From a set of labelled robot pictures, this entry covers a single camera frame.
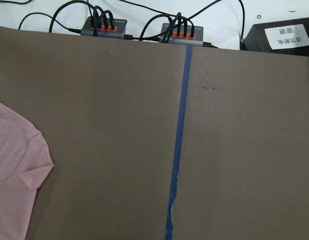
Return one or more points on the pink Snoopy t-shirt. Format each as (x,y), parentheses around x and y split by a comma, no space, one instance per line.
(25,163)

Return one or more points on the right grey USB hub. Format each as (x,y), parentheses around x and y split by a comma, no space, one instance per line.
(194,40)

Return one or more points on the grey usb hub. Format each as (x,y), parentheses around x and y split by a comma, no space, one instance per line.
(194,40)
(116,28)

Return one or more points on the left grey USB hub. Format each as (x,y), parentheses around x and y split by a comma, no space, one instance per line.
(116,28)

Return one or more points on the black box white label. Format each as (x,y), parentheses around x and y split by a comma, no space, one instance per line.
(290,37)

